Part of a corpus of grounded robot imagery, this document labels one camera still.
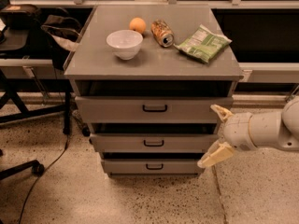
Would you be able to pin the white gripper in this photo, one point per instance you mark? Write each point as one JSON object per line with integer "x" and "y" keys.
{"x": 236, "y": 129}

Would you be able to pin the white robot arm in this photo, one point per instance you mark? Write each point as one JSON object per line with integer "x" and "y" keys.
{"x": 279, "y": 130}

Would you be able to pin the grey drawer cabinet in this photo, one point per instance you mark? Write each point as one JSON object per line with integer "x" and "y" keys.
{"x": 154, "y": 72}

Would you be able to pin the grey top drawer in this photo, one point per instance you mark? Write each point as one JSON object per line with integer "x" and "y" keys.
{"x": 96, "y": 109}

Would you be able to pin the green chip bag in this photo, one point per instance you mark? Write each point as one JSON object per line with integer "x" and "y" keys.
{"x": 203, "y": 45}

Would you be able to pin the brown soda can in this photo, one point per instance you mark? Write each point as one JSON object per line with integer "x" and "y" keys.
{"x": 162, "y": 33}

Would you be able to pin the white ceramic bowl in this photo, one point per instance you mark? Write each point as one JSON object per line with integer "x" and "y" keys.
{"x": 125, "y": 44}

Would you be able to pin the orange fruit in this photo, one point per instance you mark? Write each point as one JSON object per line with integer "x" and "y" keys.
{"x": 138, "y": 25}

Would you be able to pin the black office chair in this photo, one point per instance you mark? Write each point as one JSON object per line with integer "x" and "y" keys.
{"x": 34, "y": 167}

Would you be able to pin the black folding desk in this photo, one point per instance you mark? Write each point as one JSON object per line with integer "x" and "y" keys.
{"x": 30, "y": 62}

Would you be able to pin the dark bag with strap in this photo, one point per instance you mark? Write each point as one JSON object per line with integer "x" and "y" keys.
{"x": 63, "y": 34}

